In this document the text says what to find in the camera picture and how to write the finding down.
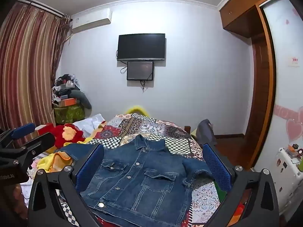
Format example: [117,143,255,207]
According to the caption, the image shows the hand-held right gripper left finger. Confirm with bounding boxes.
[27,144,105,227]

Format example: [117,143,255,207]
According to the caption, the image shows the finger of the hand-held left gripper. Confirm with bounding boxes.
[0,122,36,148]
[13,132,55,165]

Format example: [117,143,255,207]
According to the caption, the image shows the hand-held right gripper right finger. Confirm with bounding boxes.
[202,143,280,227]

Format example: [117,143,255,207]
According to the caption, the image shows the pile of clothes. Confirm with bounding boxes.
[52,74,82,100]

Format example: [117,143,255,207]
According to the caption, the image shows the red plush toy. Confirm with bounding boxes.
[39,123,86,148]

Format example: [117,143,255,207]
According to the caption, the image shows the yellow blanket with orange trim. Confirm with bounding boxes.
[37,136,95,173]

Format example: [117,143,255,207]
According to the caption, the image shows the grey bag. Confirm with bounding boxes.
[196,119,217,147]

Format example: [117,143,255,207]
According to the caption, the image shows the white bed sheet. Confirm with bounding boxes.
[73,113,107,133]

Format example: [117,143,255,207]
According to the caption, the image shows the orange box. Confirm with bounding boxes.
[59,97,78,107]

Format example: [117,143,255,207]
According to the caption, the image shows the striped red curtain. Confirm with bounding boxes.
[0,1,71,133]

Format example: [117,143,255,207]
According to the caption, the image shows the patchwork bedspread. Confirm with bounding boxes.
[57,112,247,227]

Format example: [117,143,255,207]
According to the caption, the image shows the white cabinet with stickers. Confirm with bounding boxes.
[272,147,303,215]

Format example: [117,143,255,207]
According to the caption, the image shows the yellow fuzzy cushion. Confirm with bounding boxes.
[124,105,151,117]

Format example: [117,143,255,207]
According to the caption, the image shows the white air conditioner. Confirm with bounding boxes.
[70,8,112,34]

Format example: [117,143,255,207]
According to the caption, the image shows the brown wooden door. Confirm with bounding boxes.
[219,0,282,171]

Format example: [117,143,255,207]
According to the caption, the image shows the pink heart wall sticker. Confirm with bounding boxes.
[275,104,303,143]

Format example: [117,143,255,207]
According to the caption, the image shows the small black wall monitor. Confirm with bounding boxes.
[126,61,155,81]

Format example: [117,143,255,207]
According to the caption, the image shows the curtain rail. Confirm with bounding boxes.
[19,0,71,20]

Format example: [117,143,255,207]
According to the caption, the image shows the large black wall television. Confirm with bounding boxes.
[117,33,166,61]

